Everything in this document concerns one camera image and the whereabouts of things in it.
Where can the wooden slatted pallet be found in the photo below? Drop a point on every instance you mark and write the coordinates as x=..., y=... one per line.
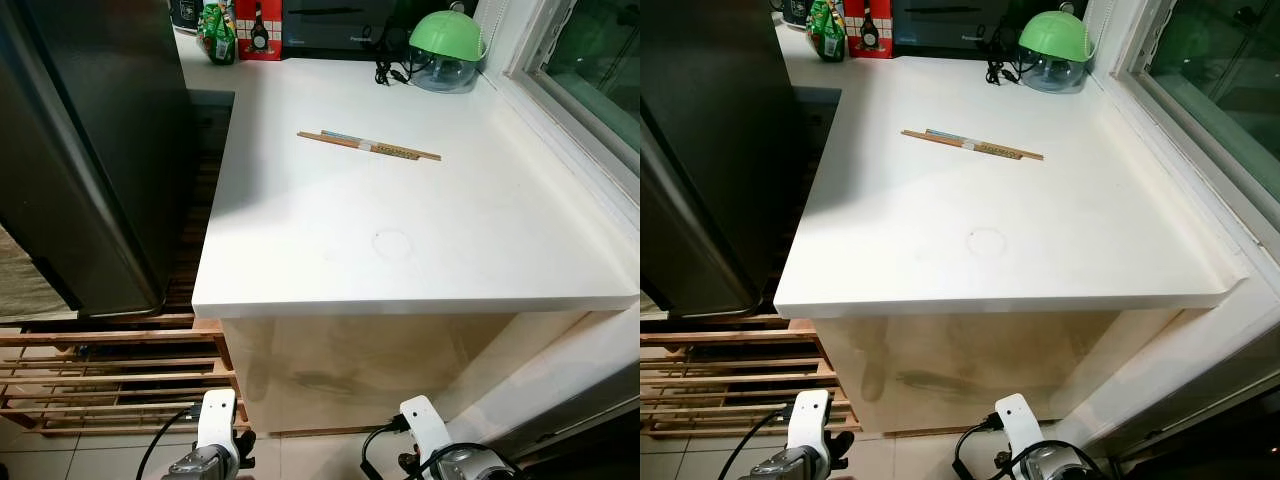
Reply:
x=110, y=385
x=730, y=385

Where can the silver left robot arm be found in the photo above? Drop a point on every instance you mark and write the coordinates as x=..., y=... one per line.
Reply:
x=790, y=465
x=200, y=466

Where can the black refrigerator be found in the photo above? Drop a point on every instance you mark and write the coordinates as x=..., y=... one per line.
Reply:
x=720, y=150
x=80, y=150

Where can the white window frame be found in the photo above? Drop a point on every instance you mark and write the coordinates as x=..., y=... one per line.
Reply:
x=1180, y=120
x=560, y=90

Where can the red carton box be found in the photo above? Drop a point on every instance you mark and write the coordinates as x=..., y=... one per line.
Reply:
x=245, y=45
x=855, y=45

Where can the beige floor mat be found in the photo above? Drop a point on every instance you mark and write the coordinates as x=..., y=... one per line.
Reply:
x=648, y=303
x=25, y=280

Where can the wooden chopstick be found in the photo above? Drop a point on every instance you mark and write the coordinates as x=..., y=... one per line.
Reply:
x=340, y=141
x=945, y=139
x=950, y=134
x=345, y=135

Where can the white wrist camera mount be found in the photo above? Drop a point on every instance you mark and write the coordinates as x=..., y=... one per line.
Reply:
x=1022, y=425
x=216, y=420
x=808, y=420
x=428, y=428

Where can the green domed lid appliance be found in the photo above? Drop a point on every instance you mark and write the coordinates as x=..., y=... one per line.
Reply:
x=445, y=40
x=1052, y=40

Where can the white counter cabinet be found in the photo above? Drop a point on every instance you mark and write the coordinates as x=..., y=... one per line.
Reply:
x=980, y=370
x=380, y=370

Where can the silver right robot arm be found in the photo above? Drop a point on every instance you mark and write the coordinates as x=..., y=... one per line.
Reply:
x=470, y=465
x=1060, y=463

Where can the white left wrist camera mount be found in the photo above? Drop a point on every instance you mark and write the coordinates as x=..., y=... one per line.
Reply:
x=216, y=420
x=808, y=420

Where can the green snack bag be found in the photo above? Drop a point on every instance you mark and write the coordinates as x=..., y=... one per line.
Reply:
x=826, y=33
x=216, y=35

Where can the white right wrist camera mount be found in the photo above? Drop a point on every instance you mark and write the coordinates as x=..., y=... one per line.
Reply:
x=428, y=428
x=1022, y=425

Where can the black microwave oven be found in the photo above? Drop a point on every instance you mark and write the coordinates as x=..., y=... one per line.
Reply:
x=945, y=25
x=335, y=25

